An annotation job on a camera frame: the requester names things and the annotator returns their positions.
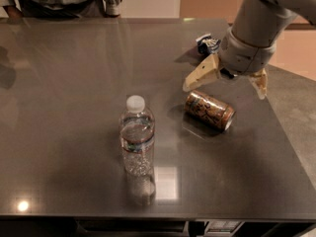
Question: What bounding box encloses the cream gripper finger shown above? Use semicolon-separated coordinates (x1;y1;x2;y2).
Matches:
183;54;220;92
248;69;268;100

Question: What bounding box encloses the orange soda can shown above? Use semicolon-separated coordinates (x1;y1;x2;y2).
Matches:
185;90;235;131

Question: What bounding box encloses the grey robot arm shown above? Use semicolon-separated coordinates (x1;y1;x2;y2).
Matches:
183;0;316;99

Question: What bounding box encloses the blue crumpled chip bag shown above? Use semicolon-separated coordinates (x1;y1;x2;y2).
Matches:
196;34;221;55

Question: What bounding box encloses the clear plastic water bottle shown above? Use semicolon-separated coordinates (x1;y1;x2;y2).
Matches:
118;95;155;176

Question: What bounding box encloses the label plate under table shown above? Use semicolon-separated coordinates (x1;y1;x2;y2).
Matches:
207;220;241;233

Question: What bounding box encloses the person in grey sweater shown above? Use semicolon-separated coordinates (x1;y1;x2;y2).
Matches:
0;0;122;18

